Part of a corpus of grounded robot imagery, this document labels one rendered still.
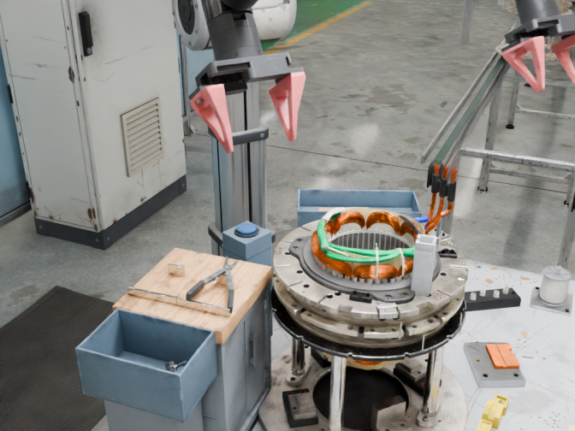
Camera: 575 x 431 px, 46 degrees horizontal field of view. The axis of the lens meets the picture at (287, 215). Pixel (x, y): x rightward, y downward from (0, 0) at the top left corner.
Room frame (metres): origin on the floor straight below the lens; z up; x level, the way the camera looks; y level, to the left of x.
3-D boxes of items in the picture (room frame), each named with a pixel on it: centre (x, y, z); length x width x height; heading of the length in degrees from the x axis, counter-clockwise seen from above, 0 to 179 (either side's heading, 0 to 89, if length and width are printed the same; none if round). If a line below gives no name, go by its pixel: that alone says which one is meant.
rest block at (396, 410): (0.86, -0.18, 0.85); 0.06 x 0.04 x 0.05; 115
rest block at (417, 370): (1.02, -0.24, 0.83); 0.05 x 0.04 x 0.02; 37
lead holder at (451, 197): (1.01, -0.26, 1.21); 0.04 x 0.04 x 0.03; 73
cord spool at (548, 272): (1.31, -0.61, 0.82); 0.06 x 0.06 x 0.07
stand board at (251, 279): (0.94, 0.15, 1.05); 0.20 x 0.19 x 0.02; 159
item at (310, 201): (1.26, -0.14, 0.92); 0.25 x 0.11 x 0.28; 88
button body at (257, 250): (1.18, 0.08, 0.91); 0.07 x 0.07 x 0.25; 46
